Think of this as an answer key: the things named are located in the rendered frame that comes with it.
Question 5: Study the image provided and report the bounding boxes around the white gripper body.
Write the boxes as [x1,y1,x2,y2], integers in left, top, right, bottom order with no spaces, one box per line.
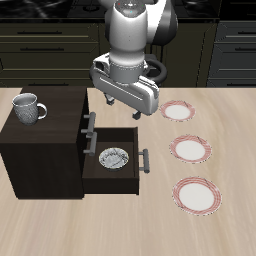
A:
[89,62,161,117]

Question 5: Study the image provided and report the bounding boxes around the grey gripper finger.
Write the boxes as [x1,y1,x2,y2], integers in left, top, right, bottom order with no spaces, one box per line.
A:
[104,93,116,106]
[131,110,143,121]

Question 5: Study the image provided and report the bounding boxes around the small red rimmed white plate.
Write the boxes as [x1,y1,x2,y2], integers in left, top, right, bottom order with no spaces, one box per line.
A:
[160,99,197,122]

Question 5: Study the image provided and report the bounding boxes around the white marbled bowl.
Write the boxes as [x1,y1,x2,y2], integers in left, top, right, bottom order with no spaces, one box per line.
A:
[98,147,130,171]

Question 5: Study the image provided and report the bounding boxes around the medium red rimmed white plate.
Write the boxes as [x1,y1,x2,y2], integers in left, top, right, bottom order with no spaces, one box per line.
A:
[168,134,213,164]

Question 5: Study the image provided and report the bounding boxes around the large red rimmed white plate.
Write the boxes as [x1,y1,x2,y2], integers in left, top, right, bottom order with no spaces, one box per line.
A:
[171,176,223,217]

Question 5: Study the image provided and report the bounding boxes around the dark wooden cabinet drawer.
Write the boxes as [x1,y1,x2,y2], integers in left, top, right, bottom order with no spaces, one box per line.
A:
[81,125,151,196]

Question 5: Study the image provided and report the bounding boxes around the dark kitchen cupboards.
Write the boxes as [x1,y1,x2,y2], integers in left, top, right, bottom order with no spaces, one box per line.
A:
[0,0,256,89]

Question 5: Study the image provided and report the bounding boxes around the grey patterned mug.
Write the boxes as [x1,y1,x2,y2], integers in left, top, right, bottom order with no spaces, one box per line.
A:
[12,92,49,127]

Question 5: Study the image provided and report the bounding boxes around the dark wooden cabinet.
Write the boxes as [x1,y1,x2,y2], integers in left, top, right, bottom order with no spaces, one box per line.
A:
[0,85,99,201]

